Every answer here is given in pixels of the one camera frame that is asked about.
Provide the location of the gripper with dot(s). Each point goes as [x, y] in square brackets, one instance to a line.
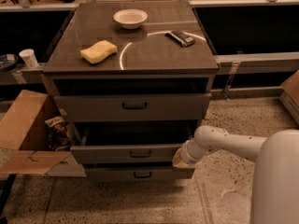
[187, 152]

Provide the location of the grey drawer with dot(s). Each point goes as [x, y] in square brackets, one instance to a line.
[133, 107]
[140, 171]
[132, 141]

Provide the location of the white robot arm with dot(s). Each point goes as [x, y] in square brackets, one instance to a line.
[275, 190]

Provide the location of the grey top drawer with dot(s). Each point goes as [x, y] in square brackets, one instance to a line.
[133, 107]

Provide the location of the grey bottom drawer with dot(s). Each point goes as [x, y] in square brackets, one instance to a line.
[140, 171]

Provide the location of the grey drawer cabinet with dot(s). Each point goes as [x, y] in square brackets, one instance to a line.
[147, 61]

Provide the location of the crumpled snack bag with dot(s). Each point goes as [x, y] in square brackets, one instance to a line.
[58, 138]

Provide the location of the cardboard box at right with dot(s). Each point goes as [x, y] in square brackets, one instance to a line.
[290, 95]

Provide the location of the yellow sponge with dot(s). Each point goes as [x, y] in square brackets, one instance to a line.
[98, 52]

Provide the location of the white bowl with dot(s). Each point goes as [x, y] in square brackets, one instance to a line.
[130, 18]

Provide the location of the brown cardboard box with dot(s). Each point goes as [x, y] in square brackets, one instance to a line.
[23, 130]

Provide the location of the white paper cup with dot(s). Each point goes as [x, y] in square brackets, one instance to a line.
[28, 56]

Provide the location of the metal shelf rail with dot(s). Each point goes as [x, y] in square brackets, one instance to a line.
[258, 63]

